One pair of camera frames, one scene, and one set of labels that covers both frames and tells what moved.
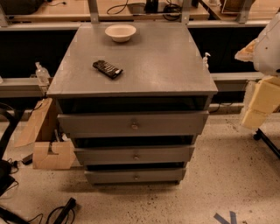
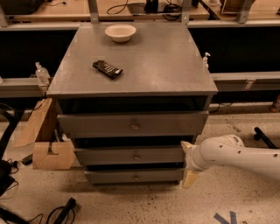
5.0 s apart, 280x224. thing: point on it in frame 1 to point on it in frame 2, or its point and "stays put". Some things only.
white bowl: [120, 32] stays put
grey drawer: [135, 154] stays put
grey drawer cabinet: [134, 97] stays put
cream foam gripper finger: [253, 118] to [189, 178]
